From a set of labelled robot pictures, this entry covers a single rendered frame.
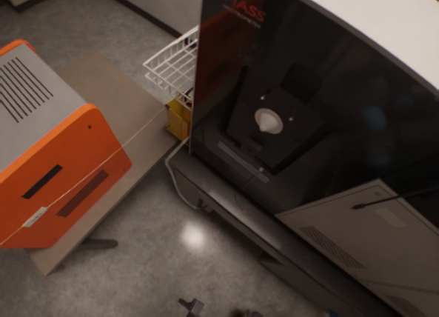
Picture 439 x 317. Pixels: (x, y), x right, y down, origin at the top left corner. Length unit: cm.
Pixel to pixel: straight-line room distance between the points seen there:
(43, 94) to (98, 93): 54
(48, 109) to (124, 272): 123
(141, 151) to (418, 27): 89
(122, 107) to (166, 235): 91
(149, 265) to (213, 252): 43
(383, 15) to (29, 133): 67
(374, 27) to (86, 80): 114
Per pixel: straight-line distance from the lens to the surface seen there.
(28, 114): 62
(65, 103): 59
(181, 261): 156
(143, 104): 104
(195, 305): 74
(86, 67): 128
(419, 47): 35
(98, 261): 166
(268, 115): 42
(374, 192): 46
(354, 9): 32
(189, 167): 86
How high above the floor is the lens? 155
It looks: 65 degrees down
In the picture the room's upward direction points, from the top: 21 degrees clockwise
